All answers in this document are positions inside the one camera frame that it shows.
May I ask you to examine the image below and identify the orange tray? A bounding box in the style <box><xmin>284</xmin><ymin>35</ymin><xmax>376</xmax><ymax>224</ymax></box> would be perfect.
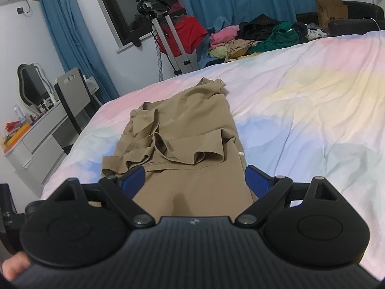
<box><xmin>1</xmin><ymin>123</ymin><xmax>32</xmax><ymax>154</ymax></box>

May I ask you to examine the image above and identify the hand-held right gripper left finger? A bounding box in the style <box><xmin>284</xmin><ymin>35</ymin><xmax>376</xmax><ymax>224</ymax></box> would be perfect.
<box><xmin>48</xmin><ymin>166</ymin><xmax>157</xmax><ymax>228</ymax></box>

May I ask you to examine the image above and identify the row of cosmetic bottles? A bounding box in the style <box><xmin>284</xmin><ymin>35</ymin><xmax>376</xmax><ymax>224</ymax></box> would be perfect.
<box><xmin>28</xmin><ymin>95</ymin><xmax>61</xmax><ymax>124</ymax></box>

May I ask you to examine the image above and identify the white spray bottle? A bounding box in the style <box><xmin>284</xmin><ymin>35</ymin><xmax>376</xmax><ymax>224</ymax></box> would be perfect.
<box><xmin>13</xmin><ymin>105</ymin><xmax>26</xmax><ymax>124</ymax></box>

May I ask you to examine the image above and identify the red garment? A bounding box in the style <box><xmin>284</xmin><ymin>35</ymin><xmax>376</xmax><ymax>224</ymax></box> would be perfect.
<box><xmin>156</xmin><ymin>16</ymin><xmax>209</xmax><ymax>54</ymax></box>

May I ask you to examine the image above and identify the white patterned cloth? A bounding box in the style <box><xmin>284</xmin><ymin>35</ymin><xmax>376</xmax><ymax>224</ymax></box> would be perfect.
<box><xmin>305</xmin><ymin>27</ymin><xmax>328</xmax><ymax>40</ymax></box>

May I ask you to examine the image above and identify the blue garment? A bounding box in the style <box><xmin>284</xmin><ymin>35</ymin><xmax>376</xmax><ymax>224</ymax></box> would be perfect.
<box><xmin>197</xmin><ymin>33</ymin><xmax>225</xmax><ymax>70</ymax></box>

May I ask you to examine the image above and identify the pink garment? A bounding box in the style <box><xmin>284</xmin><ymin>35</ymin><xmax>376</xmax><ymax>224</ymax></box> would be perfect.
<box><xmin>210</xmin><ymin>26</ymin><xmax>241</xmax><ymax>50</ymax></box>

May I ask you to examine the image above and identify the dark framed window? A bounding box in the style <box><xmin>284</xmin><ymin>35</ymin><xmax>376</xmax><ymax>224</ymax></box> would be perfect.
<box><xmin>92</xmin><ymin>0</ymin><xmax>181</xmax><ymax>47</ymax></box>

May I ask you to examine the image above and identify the bed with pastel duvet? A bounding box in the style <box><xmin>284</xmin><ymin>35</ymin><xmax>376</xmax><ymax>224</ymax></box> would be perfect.
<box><xmin>40</xmin><ymin>29</ymin><xmax>385</xmax><ymax>283</ymax></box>

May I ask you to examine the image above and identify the red fabric item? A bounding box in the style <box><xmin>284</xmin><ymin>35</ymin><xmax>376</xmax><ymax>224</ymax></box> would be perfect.
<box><xmin>4</xmin><ymin>121</ymin><xmax>23</xmax><ymax>133</ymax></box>

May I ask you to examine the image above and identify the crumpled beige garment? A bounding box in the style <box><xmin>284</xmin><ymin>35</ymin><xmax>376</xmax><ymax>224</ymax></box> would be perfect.
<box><xmin>224</xmin><ymin>39</ymin><xmax>259</xmax><ymax>62</ymax></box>

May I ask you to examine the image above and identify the tan t-shirt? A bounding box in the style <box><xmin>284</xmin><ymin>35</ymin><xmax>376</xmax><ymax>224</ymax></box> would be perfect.
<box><xmin>101</xmin><ymin>77</ymin><xmax>257</xmax><ymax>217</ymax></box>

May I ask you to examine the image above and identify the black garment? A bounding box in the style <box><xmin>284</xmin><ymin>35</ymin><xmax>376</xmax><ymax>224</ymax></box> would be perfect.
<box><xmin>237</xmin><ymin>14</ymin><xmax>309</xmax><ymax>41</ymax></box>

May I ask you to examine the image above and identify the black sofa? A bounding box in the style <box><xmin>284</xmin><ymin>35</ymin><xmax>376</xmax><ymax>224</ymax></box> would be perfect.
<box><xmin>295</xmin><ymin>0</ymin><xmax>385</xmax><ymax>37</ymax></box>

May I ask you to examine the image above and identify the brown paper bag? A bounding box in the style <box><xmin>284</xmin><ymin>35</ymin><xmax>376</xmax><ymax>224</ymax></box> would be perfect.
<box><xmin>315</xmin><ymin>0</ymin><xmax>349</xmax><ymax>27</ymax></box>

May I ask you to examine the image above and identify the green garment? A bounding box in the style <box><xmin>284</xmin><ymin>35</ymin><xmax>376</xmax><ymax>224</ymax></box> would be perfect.
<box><xmin>247</xmin><ymin>21</ymin><xmax>301</xmax><ymax>55</ymax></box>

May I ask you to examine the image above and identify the standing garment steamer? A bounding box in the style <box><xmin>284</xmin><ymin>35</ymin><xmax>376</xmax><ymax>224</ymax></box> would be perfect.
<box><xmin>132</xmin><ymin>0</ymin><xmax>193</xmax><ymax>82</ymax></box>

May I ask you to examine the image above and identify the narrow blue curtain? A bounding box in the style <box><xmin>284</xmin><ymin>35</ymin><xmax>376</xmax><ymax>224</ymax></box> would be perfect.
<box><xmin>34</xmin><ymin>0</ymin><xmax>119</xmax><ymax>100</ymax></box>

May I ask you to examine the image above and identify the white dressing table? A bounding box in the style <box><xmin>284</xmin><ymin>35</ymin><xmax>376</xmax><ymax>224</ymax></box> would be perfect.
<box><xmin>4</xmin><ymin>95</ymin><xmax>101</xmax><ymax>199</ymax></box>

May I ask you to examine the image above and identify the wavy framed mirror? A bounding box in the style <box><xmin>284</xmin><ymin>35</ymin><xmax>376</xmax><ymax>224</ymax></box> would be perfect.
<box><xmin>17</xmin><ymin>63</ymin><xmax>50</xmax><ymax>109</ymax></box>

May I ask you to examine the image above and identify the pale yellow garment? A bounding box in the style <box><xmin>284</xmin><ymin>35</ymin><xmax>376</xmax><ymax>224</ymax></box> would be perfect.
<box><xmin>208</xmin><ymin>46</ymin><xmax>231</xmax><ymax>60</ymax></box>

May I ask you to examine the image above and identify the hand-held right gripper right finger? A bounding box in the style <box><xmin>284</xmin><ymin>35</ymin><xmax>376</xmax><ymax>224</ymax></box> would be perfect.
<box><xmin>235</xmin><ymin>165</ymin><xmax>340</xmax><ymax>228</ymax></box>

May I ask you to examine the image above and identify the black and beige chair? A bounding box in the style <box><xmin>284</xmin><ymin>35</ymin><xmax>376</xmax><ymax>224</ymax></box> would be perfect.
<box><xmin>54</xmin><ymin>69</ymin><xmax>94</xmax><ymax>155</ymax></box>

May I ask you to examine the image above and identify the person's left hand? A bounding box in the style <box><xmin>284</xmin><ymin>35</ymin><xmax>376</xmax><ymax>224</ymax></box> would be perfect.
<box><xmin>1</xmin><ymin>251</ymin><xmax>31</xmax><ymax>281</ymax></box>

